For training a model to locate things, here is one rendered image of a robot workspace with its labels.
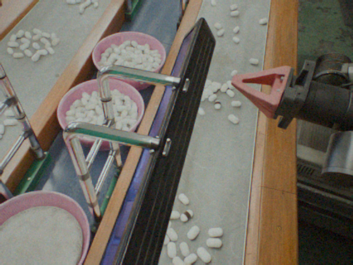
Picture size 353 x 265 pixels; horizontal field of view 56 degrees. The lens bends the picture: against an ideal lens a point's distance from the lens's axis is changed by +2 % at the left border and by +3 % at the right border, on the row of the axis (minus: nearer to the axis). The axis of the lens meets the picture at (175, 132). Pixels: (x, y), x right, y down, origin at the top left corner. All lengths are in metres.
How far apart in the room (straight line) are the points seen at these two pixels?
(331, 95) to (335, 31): 2.61
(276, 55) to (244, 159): 0.49
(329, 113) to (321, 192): 1.04
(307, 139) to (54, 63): 1.04
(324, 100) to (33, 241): 0.72
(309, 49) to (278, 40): 1.41
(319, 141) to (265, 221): 0.68
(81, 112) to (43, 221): 0.38
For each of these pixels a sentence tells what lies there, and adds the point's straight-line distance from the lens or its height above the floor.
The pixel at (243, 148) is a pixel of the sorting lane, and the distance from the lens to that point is 1.01.
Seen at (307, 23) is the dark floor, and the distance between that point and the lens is 3.10.
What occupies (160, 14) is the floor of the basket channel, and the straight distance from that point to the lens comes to 1.64.
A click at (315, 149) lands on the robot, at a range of 1.45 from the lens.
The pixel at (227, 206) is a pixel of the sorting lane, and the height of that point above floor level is 0.74.
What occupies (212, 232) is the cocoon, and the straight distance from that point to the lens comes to 0.84.
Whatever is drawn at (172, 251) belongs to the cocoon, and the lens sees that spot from 0.82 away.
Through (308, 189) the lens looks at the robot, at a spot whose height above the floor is 0.34.
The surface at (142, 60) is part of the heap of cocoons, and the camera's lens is 1.27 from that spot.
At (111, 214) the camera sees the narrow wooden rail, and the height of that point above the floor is 0.76.
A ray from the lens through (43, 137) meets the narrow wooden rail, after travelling 1.07.
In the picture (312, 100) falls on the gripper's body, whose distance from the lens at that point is 0.48.
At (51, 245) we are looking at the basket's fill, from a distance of 0.88.
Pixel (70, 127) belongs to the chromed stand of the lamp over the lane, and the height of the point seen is 1.11.
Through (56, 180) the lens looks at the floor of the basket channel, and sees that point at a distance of 1.04.
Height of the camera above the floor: 1.53
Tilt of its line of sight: 51 degrees down
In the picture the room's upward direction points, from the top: 4 degrees clockwise
